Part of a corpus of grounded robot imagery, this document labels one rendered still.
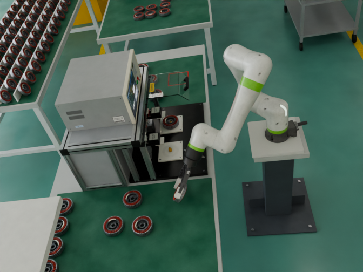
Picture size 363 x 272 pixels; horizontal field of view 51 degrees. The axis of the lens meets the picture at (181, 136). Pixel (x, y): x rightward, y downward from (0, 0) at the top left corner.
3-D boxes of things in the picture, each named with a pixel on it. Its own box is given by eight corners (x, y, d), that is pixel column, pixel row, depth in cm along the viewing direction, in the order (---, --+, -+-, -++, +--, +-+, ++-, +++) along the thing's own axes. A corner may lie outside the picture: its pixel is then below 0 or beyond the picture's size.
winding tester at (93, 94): (141, 76, 241) (133, 48, 227) (135, 123, 210) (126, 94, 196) (82, 85, 245) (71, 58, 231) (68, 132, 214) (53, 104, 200)
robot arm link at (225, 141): (238, 83, 198) (239, 84, 187) (259, 92, 198) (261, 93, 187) (210, 145, 206) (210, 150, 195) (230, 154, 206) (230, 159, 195)
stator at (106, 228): (126, 233, 204) (124, 229, 202) (106, 239, 204) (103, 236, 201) (122, 216, 212) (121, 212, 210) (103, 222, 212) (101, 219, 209)
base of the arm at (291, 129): (303, 119, 239) (303, 112, 234) (311, 135, 228) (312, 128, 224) (262, 128, 239) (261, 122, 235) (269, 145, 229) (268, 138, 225)
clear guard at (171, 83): (188, 77, 250) (187, 69, 246) (189, 100, 233) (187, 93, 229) (140, 83, 254) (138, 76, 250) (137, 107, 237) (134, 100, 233)
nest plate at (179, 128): (182, 116, 260) (182, 115, 259) (182, 131, 249) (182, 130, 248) (161, 119, 262) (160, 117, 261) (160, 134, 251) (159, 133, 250)
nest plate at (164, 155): (182, 142, 243) (182, 140, 242) (182, 159, 232) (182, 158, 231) (159, 144, 244) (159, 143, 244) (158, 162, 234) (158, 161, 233)
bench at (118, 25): (210, 5, 530) (203, -51, 478) (220, 87, 399) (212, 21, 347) (133, 17, 543) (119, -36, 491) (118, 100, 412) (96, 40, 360)
